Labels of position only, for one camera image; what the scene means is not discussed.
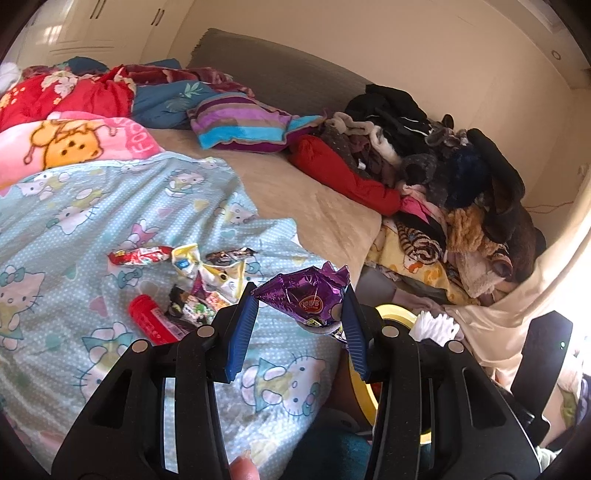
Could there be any blue leaf print quilt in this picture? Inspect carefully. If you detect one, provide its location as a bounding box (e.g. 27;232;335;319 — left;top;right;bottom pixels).
62;56;241;130

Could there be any yellow printed blanket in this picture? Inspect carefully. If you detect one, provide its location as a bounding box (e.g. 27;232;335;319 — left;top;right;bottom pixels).
369;222;451;296

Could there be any teal cloth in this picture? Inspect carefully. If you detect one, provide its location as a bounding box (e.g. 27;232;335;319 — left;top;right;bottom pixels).
295;413;377;480

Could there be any person's left hand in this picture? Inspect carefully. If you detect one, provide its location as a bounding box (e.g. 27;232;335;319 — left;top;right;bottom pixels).
230;455;260;480

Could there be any red garment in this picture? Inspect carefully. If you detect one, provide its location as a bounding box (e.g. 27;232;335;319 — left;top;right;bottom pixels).
290;135;402;217

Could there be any blue cat print blanket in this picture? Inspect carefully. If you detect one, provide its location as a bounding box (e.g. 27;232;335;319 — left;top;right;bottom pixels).
0;152;352;476

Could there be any beige bed sheet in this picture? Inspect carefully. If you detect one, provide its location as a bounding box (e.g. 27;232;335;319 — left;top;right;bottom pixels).
148;127;384;301

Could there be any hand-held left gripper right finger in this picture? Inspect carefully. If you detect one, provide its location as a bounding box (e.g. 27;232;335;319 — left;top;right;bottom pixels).
341;282;543;480

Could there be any red cable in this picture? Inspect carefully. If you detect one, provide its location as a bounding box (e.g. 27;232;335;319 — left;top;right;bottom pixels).
526;199;575;216

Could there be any red snack wrapper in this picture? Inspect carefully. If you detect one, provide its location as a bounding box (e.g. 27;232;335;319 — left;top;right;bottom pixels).
107;246;175;267

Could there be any red tube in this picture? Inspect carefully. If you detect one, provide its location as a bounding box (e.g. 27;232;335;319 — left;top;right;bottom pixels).
128;294;185;346

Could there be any white pleated paper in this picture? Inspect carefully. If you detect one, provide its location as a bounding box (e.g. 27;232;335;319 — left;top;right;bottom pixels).
410;311;461;348

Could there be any white wardrobe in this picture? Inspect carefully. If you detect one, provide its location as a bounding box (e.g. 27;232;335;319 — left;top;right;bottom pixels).
9;0;185;70

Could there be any red floral quilt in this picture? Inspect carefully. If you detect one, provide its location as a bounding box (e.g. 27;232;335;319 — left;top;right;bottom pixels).
0;67;137;132

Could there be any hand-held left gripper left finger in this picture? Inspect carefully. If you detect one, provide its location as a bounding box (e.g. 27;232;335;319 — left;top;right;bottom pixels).
51;284;259;480

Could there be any yellow snack wrapper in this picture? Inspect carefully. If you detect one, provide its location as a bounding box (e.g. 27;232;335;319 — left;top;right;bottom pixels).
171;243;202;279

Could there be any purple foil snack wrapper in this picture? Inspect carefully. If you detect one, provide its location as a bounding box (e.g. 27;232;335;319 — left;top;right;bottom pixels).
250;261;352;326

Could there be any pink bear print blanket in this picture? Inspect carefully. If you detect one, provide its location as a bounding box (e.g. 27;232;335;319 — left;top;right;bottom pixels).
0;116;166;195

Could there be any pink colourful wrapper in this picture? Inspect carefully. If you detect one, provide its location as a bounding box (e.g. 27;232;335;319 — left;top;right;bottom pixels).
203;290;232;311

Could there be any pile of clothes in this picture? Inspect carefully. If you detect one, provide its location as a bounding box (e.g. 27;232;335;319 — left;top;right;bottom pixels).
318;84;548;305

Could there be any white and yellow wrapper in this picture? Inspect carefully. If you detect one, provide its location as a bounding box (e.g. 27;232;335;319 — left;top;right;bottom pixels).
198;261;249;303

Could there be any cream curtain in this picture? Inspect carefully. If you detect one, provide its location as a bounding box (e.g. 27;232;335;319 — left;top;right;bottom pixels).
455;60;591;416

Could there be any dark red floral blanket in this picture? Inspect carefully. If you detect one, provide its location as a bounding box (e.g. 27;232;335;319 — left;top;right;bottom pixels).
23;65;257;97

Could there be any grey headboard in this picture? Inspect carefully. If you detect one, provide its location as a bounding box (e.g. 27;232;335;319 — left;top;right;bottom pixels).
187;28;375;116

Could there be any yellow rimmed bin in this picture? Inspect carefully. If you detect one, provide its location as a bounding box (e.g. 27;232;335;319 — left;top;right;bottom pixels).
348;303;437;446

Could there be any dark colourful snack wrapper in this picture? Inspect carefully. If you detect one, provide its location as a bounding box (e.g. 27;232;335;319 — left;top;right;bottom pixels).
165;285;218;326

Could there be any purple striped pillow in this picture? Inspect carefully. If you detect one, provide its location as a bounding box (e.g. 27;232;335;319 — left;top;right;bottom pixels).
187;92;326;153

